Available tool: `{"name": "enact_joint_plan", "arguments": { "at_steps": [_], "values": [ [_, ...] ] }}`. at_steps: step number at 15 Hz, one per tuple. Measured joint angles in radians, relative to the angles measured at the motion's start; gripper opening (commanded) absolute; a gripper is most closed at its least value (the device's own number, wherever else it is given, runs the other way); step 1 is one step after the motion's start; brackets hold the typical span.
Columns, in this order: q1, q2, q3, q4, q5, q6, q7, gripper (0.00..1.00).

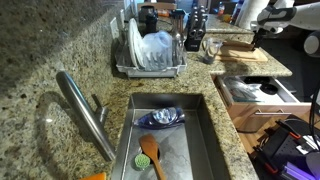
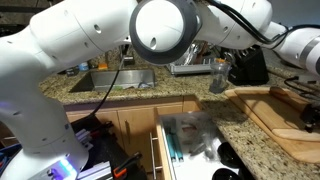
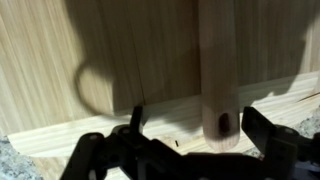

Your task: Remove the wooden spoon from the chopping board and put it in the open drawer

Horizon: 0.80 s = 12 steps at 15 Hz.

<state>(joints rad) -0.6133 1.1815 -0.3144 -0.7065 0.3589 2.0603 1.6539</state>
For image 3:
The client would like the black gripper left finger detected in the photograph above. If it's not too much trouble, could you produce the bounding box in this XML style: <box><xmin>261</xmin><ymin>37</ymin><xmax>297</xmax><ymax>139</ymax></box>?
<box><xmin>59</xmin><ymin>105</ymin><xmax>148</xmax><ymax>180</ymax></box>

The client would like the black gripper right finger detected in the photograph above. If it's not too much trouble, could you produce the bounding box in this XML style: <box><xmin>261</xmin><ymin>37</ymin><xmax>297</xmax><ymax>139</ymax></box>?
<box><xmin>241</xmin><ymin>106</ymin><xmax>320</xmax><ymax>180</ymax></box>

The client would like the long wooden spoon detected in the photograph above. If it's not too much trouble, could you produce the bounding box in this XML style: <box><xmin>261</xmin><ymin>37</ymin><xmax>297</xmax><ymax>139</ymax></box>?
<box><xmin>198</xmin><ymin>0</ymin><xmax>241</xmax><ymax>153</ymax></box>

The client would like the large wooden chopping board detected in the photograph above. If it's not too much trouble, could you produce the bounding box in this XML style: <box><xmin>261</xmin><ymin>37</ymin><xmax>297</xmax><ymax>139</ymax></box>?
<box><xmin>31</xmin><ymin>93</ymin><xmax>320</xmax><ymax>180</ymax></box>

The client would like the small wooden chopping board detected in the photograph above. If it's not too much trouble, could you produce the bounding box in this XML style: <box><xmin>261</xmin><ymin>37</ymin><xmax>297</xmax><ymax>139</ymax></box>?
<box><xmin>0</xmin><ymin>0</ymin><xmax>320</xmax><ymax>159</ymax></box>

